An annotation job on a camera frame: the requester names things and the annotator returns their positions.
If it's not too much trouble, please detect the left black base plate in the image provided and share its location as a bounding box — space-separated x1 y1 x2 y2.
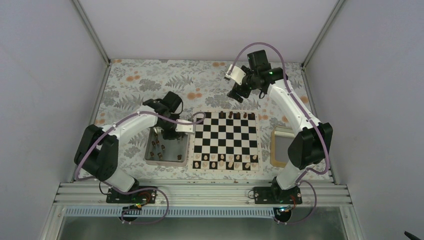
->
105 186 158 205

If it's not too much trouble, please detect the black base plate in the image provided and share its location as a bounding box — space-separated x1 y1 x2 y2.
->
252 186 303 205
105 186 158 205

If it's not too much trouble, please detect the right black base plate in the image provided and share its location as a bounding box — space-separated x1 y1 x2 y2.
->
252 186 303 205

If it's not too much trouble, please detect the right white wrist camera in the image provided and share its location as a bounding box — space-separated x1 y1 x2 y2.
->
224 64 246 86

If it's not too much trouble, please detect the black white chessboard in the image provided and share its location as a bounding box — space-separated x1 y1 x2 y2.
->
187 108 263 175

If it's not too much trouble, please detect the silver metal tray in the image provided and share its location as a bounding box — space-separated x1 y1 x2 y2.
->
144 127 188 167

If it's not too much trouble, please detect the floral patterned table mat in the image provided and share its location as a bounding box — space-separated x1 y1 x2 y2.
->
78 59 332 182

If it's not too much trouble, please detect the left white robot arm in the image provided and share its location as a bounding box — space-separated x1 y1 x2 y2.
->
74 91 183 203

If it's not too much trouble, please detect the aluminium rail frame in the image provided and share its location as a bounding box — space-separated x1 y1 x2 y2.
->
53 182 353 207

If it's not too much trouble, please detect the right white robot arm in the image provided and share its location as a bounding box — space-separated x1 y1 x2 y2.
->
224 50 333 204

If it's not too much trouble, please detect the gold rimmed metal tray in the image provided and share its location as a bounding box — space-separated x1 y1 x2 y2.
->
270 126 295 168

